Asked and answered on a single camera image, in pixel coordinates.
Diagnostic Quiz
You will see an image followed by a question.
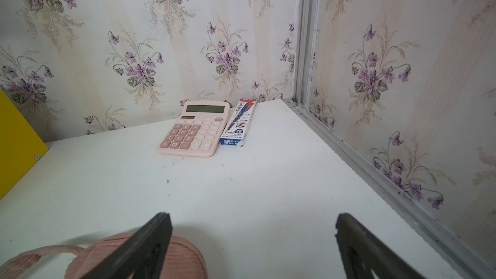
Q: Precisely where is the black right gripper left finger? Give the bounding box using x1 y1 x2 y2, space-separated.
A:
83 213 173 278

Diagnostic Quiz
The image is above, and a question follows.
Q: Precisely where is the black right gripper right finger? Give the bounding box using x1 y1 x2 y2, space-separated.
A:
335 213 423 278

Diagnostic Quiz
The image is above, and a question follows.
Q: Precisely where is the pink corduroy handbag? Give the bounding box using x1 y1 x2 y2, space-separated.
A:
1 222 208 278

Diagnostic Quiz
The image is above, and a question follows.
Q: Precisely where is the pink calculator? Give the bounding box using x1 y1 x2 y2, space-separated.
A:
158 100 230 158

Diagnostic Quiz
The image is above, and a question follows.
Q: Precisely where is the blue white pencil box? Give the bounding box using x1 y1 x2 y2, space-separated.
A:
220 99 258 147

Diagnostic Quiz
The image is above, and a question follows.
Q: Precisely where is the yellow pink wooden shelf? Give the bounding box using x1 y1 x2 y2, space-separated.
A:
1 92 48 197

